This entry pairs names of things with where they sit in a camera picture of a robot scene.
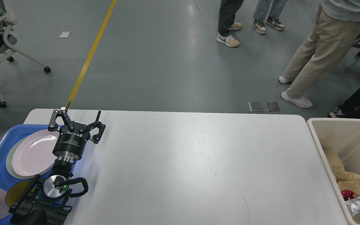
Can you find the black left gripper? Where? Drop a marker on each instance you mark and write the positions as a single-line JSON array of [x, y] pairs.
[[71, 144]]

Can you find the pink plate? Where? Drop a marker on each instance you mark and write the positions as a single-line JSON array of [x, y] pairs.
[[34, 156]]

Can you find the teal mug yellow inside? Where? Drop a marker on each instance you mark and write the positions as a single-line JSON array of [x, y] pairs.
[[15, 191]]

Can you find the crushed red can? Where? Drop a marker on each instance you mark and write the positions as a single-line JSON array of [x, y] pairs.
[[348, 195]]

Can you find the brown paper bag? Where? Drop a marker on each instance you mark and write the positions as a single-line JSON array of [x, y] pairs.
[[346, 181]]

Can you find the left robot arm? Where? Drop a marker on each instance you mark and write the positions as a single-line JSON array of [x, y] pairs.
[[43, 201]]

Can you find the green plate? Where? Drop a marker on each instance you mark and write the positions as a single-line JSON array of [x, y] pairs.
[[9, 161]]

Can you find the blue plastic tray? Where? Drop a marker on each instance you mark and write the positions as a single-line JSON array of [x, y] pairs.
[[12, 136]]

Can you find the grey office chair left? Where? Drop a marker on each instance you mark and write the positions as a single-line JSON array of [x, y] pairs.
[[7, 18]]

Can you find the person in dark jeans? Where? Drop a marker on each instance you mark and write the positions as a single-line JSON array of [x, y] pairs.
[[226, 23]]

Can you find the metal floor plate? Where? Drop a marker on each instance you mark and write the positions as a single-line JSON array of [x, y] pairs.
[[270, 106]]

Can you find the person in light jeans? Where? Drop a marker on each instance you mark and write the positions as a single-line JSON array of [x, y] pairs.
[[271, 10]]

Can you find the beige plastic bin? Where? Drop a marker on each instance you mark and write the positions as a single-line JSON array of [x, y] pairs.
[[343, 136]]

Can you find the person in khaki trousers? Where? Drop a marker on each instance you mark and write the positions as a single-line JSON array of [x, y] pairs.
[[336, 28]]

